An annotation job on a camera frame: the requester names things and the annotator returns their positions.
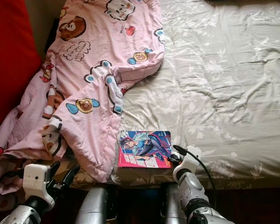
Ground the silver robot leg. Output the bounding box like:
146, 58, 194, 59
75, 186, 110, 224
161, 184, 182, 224

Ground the grey floral bedsheet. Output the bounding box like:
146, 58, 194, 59
56, 0, 280, 192

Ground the colourful comic book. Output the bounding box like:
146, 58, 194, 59
118, 130, 173, 169

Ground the silver robot left leg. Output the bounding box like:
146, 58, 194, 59
75, 186, 110, 224

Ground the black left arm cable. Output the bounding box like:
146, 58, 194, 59
0, 169, 25, 194

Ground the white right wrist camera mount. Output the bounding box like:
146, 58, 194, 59
173, 146, 202, 182

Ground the pink cartoon blanket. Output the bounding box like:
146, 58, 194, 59
0, 0, 166, 213

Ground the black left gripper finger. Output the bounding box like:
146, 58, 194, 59
61, 166, 81, 189
49, 161, 61, 187

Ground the silver robot right leg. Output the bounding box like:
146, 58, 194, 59
161, 184, 182, 224

